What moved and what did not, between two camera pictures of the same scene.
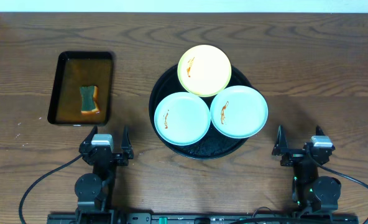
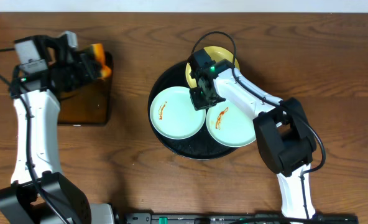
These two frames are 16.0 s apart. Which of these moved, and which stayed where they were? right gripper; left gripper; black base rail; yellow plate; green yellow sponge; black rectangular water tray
Moved: green yellow sponge; right gripper; yellow plate; left gripper
Stayed: black rectangular water tray; black base rail
